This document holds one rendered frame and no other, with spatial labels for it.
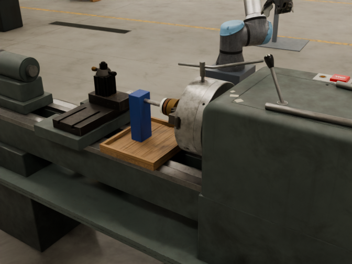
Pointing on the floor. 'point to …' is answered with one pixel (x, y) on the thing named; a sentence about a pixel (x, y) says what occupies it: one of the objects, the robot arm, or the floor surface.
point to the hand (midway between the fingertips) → (275, 10)
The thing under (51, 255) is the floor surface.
